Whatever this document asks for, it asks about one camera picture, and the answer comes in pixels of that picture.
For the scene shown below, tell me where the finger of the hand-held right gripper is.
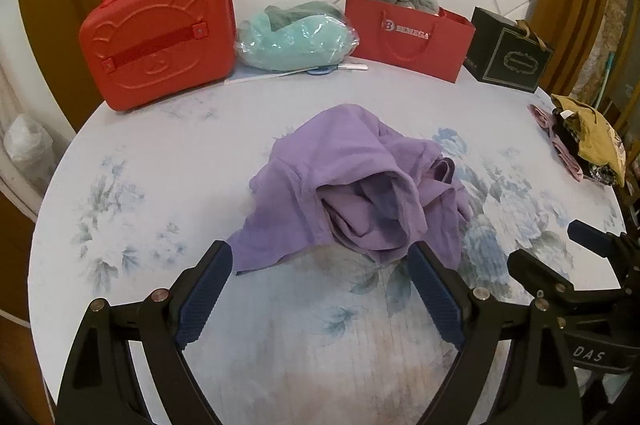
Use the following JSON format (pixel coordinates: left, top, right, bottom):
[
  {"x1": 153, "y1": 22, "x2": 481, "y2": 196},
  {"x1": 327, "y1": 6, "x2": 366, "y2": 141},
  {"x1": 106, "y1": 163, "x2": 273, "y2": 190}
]
[
  {"x1": 506, "y1": 248, "x2": 640, "y2": 322},
  {"x1": 567, "y1": 219, "x2": 640, "y2": 287}
]

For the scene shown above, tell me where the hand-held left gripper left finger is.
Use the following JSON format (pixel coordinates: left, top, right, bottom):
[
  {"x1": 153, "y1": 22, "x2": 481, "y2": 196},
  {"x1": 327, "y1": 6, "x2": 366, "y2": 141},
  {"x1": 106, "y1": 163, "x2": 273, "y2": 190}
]
[{"x1": 55, "y1": 240, "x2": 236, "y2": 425}]

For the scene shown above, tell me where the purple printed t-shirt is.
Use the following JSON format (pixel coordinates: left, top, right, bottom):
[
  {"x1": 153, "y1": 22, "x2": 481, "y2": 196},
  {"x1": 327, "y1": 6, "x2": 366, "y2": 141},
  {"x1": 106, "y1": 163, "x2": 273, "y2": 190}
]
[{"x1": 227, "y1": 103, "x2": 473, "y2": 277}]

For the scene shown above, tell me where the red bear-embossed suitcase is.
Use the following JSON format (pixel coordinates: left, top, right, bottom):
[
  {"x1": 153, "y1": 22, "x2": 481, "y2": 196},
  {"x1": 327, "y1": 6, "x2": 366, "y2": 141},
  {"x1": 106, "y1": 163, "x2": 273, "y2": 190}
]
[{"x1": 78, "y1": 0, "x2": 237, "y2": 112}]

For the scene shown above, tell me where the dark cloth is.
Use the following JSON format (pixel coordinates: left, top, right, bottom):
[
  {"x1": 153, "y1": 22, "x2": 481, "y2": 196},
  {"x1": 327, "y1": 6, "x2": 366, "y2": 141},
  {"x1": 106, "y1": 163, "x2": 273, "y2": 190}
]
[{"x1": 552, "y1": 115, "x2": 626, "y2": 186}]

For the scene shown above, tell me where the black gift box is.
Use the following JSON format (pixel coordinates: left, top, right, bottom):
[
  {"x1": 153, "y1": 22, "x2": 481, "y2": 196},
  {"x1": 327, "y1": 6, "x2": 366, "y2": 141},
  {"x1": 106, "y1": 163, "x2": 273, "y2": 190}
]
[{"x1": 464, "y1": 6, "x2": 555, "y2": 93}]

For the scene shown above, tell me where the yellow cloth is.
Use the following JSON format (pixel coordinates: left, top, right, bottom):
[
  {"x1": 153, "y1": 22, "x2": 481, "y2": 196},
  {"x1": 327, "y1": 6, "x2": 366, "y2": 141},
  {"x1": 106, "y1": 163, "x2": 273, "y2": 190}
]
[{"x1": 551, "y1": 94, "x2": 628, "y2": 186}]

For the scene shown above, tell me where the teal plush in plastic bag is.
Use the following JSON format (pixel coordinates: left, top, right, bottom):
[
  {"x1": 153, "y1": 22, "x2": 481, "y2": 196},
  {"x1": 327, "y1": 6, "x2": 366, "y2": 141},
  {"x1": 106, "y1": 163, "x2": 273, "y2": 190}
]
[{"x1": 235, "y1": 1, "x2": 360, "y2": 72}]

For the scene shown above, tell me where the white plastic bag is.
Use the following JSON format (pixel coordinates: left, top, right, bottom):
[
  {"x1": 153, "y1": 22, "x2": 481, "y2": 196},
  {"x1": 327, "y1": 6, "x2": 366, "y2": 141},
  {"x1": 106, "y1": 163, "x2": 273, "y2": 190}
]
[{"x1": 2, "y1": 112, "x2": 56, "y2": 178}]

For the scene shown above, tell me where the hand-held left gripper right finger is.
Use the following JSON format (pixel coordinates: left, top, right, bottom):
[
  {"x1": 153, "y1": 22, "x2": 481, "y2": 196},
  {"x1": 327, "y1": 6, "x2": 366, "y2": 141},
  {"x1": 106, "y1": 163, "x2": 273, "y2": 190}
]
[{"x1": 407, "y1": 240, "x2": 586, "y2": 425}]

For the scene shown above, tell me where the red paper bag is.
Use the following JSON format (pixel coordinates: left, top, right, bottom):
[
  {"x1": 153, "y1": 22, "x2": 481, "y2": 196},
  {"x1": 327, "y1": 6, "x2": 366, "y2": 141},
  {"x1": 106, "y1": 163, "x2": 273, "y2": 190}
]
[{"x1": 345, "y1": 0, "x2": 476, "y2": 83}]

